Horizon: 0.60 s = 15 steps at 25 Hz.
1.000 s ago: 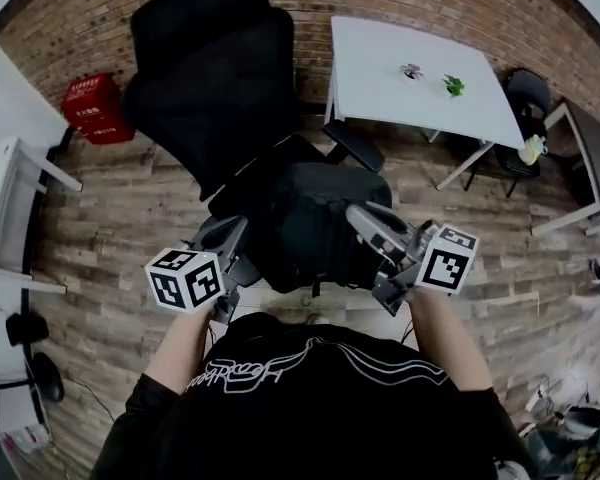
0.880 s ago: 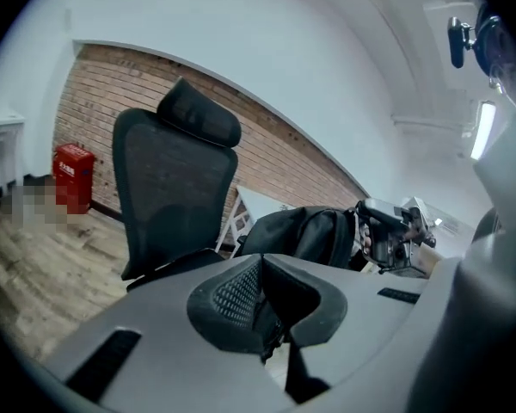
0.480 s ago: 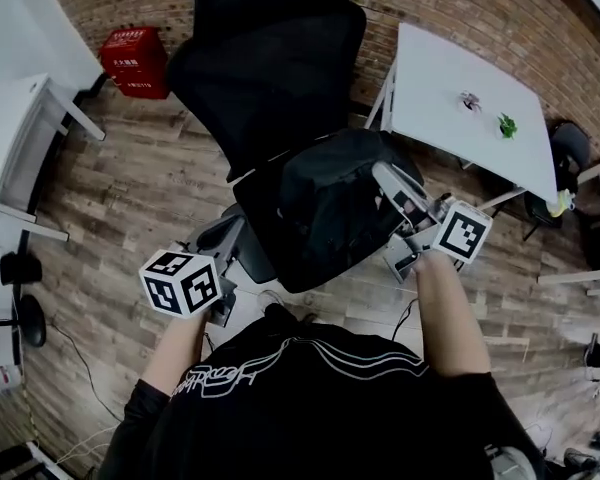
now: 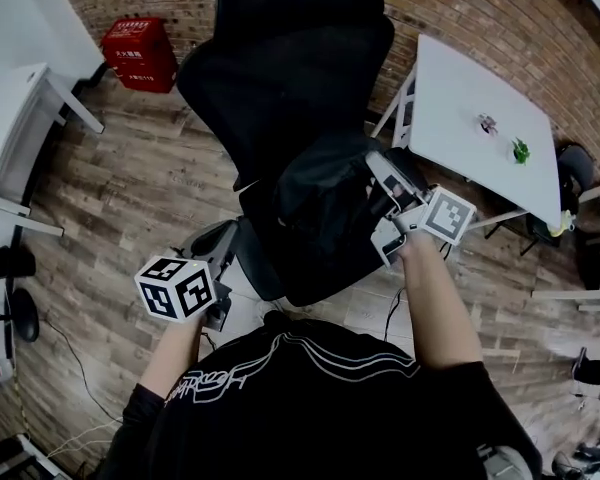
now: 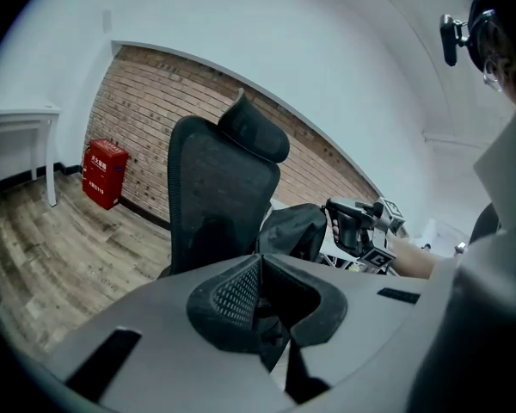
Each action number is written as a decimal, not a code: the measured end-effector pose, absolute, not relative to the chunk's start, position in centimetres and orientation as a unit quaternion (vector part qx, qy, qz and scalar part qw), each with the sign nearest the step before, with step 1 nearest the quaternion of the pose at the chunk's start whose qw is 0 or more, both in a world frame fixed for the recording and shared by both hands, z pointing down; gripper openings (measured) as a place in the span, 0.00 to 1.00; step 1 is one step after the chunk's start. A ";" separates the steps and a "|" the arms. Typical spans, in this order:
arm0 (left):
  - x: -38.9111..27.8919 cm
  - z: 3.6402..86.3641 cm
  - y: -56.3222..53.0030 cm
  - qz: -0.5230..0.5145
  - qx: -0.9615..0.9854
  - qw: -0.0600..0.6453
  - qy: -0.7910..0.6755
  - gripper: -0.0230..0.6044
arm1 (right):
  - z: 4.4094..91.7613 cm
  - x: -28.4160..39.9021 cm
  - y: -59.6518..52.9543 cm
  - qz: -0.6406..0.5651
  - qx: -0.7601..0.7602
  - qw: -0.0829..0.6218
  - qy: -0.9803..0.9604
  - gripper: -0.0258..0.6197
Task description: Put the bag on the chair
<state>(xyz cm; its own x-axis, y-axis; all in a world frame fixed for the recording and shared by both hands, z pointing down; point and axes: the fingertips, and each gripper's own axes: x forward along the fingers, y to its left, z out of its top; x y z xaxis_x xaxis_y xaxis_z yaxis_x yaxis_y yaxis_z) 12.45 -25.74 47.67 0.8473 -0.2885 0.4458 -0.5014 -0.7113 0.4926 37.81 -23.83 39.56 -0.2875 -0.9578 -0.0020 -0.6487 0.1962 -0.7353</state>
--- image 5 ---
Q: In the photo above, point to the black head-worn camera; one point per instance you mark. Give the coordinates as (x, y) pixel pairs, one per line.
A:
(450, 39)

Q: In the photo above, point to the black backpack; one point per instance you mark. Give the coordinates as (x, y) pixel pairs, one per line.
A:
(292, 230)

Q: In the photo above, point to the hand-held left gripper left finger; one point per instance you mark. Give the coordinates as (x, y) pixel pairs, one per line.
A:
(167, 351)

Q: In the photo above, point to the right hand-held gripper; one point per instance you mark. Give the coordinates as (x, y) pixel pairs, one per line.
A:
(370, 220)

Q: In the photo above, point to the person's right hand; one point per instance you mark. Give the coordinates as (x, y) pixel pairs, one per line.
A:
(336, 232)

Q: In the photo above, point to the red fire equipment box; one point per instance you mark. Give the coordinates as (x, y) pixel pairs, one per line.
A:
(105, 174)

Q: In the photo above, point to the plain white table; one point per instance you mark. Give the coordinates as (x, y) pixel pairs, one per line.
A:
(21, 116)

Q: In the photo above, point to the person's head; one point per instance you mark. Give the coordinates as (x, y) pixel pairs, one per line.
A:
(509, 58)

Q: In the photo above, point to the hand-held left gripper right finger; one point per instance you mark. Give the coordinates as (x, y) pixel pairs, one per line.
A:
(361, 316)

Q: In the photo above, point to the person's right forearm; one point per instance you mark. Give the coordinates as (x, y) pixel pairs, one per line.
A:
(413, 258)

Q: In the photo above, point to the person's clear glasses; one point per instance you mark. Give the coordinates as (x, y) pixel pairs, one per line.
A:
(492, 75)

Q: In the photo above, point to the black mesh office chair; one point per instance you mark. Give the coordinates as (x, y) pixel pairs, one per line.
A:
(215, 187)

